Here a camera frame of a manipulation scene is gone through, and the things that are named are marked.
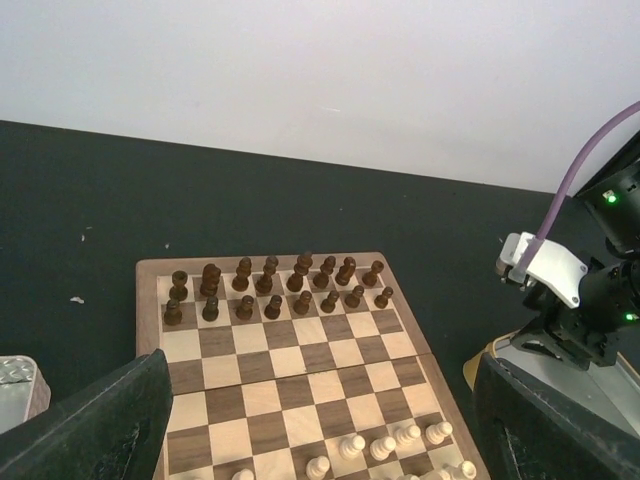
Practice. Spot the dark chess pieces group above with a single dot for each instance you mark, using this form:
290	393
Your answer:
230	291

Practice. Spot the light pawn second row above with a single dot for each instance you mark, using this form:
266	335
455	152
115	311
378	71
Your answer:
381	448
406	435
351	447

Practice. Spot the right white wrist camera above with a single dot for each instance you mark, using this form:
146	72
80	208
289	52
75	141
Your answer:
553	266

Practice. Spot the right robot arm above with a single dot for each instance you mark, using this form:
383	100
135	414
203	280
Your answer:
582	305

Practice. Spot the light pawn passed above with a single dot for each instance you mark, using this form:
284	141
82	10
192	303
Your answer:
243	474

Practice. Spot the wooden chess board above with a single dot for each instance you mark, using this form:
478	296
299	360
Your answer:
270	396

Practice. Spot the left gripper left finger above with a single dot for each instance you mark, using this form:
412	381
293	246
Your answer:
112	429

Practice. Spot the gold metal tin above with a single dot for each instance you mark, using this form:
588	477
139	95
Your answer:
610	392

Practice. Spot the light chess piece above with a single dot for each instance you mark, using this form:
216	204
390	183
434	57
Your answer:
466	470

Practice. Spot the light pawn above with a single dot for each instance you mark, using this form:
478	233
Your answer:
437	433
317	468

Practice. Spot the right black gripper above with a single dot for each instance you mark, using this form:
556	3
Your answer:
561	333

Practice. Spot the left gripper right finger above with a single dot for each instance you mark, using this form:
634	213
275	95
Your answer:
529	430

